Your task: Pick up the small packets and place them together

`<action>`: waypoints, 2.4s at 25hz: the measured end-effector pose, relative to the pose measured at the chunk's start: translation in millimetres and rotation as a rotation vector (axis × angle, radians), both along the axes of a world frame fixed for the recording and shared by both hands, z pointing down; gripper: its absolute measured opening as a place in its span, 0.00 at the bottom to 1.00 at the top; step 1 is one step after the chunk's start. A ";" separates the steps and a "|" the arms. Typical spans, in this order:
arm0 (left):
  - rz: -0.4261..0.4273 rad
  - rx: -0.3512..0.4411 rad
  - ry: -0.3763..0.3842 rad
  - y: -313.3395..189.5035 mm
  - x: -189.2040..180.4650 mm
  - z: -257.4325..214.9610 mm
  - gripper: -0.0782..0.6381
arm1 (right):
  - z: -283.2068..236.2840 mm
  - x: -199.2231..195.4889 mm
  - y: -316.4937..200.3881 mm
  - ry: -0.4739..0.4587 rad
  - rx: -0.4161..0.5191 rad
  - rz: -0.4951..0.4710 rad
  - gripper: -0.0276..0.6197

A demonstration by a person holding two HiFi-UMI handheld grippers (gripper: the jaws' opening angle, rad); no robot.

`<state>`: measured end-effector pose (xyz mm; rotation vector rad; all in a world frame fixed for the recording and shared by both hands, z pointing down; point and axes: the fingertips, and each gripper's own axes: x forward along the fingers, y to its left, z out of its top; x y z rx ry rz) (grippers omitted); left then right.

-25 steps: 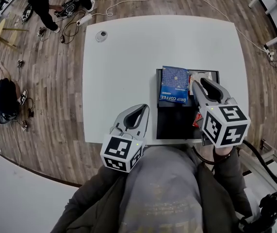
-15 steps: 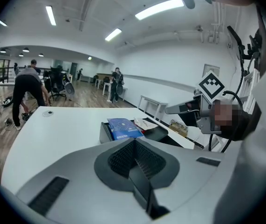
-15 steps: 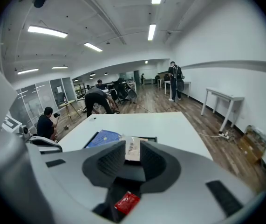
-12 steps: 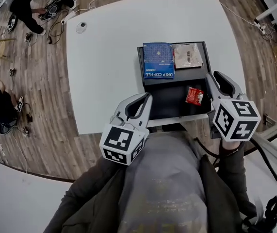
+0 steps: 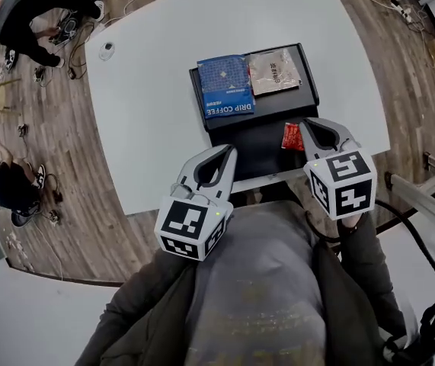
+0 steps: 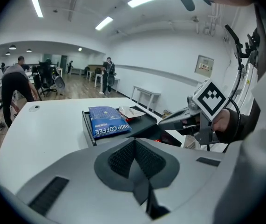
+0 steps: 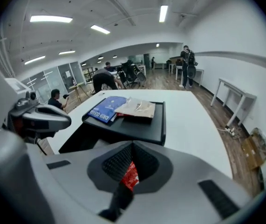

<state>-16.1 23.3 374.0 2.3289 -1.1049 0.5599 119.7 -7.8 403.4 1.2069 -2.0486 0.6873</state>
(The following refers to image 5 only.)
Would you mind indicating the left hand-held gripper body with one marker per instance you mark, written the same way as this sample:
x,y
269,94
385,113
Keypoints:
x,y
186,227

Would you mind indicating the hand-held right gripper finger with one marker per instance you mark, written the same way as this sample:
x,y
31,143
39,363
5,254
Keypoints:
x,y
308,147
344,133

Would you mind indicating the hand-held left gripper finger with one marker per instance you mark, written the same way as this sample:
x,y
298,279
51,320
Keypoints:
x,y
231,181
190,170

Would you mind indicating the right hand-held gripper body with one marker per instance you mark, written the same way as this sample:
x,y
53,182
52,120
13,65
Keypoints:
x,y
346,185

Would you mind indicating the small red white packet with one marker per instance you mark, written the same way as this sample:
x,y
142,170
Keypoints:
x,y
291,137

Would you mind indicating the black drawer box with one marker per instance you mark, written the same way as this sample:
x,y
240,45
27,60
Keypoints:
x,y
259,147

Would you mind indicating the beige packet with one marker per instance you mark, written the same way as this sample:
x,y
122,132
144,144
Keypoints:
x,y
274,72

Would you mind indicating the blue grid-print packet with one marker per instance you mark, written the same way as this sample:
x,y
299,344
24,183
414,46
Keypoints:
x,y
224,86

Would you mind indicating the person's right forearm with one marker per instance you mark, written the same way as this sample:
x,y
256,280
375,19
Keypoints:
x,y
365,273

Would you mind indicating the person's left forearm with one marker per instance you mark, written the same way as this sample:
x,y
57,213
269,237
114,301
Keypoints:
x,y
141,303

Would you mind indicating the aluminium ladder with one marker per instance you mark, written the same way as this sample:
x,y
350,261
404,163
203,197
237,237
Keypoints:
x,y
419,196

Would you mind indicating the person's grey shirt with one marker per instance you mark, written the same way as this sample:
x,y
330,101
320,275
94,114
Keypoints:
x,y
255,280

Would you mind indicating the white power strip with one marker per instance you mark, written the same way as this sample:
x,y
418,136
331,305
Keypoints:
x,y
402,10

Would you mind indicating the black equipment case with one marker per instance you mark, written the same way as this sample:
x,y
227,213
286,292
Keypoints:
x,y
66,29

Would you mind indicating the black oval device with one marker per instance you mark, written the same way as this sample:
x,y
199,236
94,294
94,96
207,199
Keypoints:
x,y
10,59

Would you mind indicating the black camera rig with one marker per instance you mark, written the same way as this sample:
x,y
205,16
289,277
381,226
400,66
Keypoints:
x,y
434,330

